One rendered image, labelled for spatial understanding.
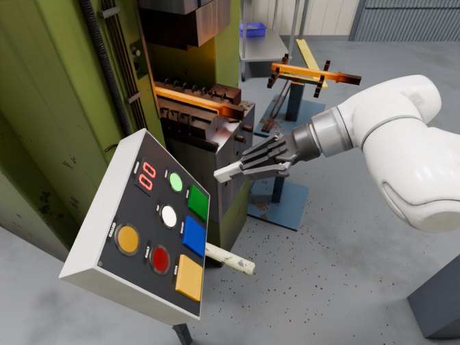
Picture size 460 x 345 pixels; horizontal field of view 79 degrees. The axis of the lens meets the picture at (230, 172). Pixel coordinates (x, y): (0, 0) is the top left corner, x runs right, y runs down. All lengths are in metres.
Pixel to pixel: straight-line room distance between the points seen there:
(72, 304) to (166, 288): 1.33
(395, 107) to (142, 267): 0.51
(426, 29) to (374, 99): 4.73
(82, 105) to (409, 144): 0.68
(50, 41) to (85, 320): 1.43
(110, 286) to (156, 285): 0.08
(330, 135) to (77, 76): 0.56
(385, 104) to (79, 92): 0.64
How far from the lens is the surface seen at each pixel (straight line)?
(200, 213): 0.72
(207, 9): 0.89
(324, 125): 0.56
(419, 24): 5.19
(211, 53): 1.29
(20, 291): 2.07
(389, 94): 0.56
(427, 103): 0.57
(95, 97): 0.79
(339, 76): 1.40
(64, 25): 0.72
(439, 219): 0.46
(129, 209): 0.54
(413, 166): 0.45
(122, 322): 1.74
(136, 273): 0.53
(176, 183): 0.68
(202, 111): 1.09
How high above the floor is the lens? 1.59
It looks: 46 degrees down
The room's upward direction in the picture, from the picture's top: straight up
